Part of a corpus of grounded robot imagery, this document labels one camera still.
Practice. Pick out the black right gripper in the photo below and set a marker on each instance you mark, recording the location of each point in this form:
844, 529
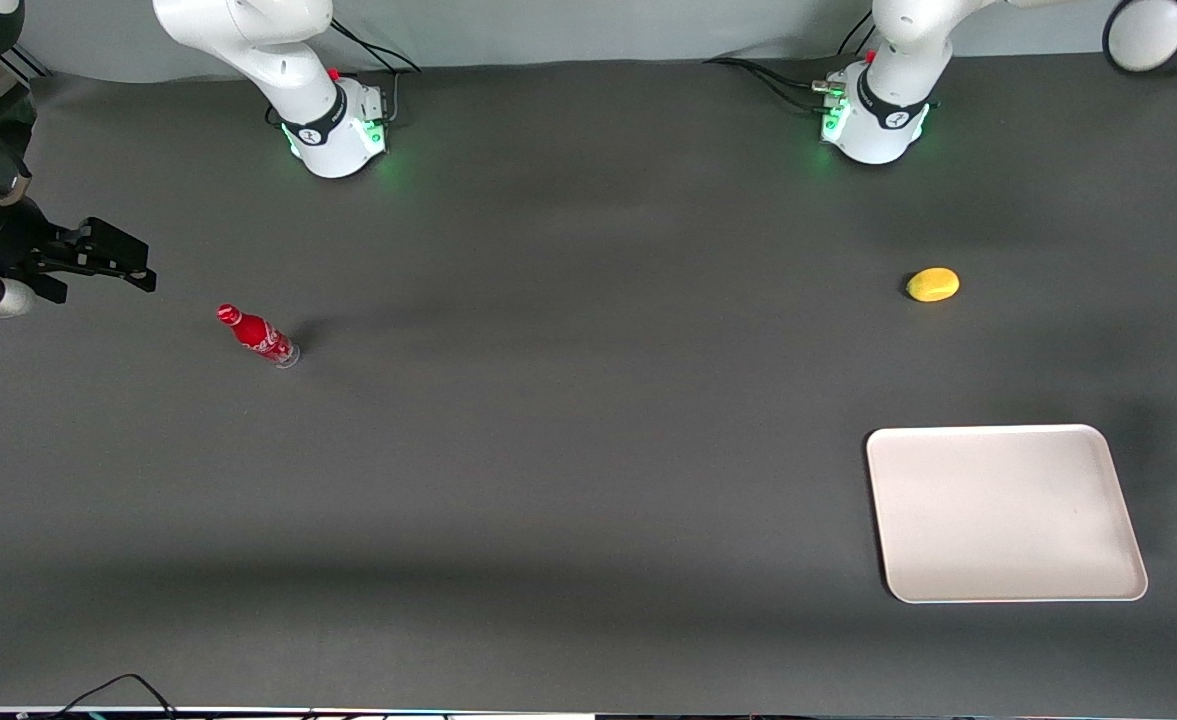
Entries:
10, 243

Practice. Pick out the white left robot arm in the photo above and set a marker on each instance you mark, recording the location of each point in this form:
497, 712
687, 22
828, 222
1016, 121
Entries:
893, 95

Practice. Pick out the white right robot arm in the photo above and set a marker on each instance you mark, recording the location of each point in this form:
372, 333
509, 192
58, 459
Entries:
278, 60

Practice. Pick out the white rectangular tray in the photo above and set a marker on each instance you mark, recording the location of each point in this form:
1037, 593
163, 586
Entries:
998, 515

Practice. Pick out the red cola bottle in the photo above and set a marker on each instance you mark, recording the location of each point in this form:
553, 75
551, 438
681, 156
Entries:
256, 334

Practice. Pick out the yellow mango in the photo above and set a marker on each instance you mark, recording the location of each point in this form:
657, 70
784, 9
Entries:
933, 285

